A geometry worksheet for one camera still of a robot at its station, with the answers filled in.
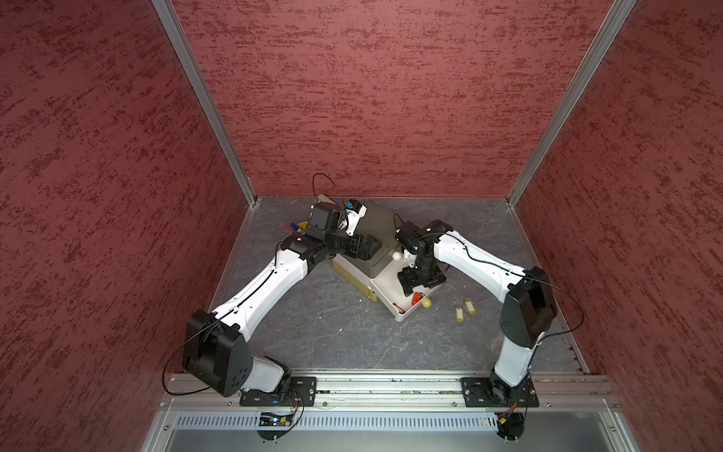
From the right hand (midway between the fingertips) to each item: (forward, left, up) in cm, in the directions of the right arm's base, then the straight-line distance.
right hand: (419, 293), depth 82 cm
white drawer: (+2, +9, -2) cm, 10 cm away
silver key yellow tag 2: (-3, -14, -11) cm, 18 cm away
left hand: (+10, +15, +11) cm, 21 cm away
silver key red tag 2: (-4, +5, -4) cm, 8 cm away
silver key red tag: (0, +1, -2) cm, 2 cm away
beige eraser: (+48, +33, -8) cm, 59 cm away
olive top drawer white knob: (+8, +6, +8) cm, 13 cm away
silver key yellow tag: (-1, -18, -10) cm, 21 cm away
